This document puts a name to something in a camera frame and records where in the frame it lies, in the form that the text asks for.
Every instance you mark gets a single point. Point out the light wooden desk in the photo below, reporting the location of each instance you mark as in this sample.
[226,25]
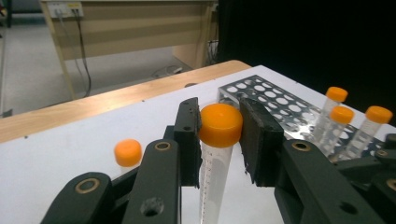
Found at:
[124,31]

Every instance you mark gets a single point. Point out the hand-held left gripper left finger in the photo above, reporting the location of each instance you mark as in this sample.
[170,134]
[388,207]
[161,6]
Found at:
[186,149]

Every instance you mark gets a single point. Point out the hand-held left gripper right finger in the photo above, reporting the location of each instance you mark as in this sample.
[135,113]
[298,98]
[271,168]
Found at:
[261,143]

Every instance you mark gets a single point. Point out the metal tube rack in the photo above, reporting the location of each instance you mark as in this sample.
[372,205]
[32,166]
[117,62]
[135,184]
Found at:
[280,99]

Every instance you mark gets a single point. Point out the white socket box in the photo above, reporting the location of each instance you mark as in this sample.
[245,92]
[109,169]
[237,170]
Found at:
[65,9]

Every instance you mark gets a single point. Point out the orange cap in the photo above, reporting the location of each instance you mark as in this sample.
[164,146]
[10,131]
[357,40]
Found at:
[127,152]

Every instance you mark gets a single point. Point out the orange-capped clear tube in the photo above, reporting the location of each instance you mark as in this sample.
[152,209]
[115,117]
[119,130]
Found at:
[378,114]
[221,124]
[336,94]
[342,114]

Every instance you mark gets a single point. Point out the black curtain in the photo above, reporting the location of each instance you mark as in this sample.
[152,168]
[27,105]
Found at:
[295,37]

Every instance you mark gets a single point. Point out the wooden table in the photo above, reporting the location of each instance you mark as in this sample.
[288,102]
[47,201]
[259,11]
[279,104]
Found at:
[93,105]

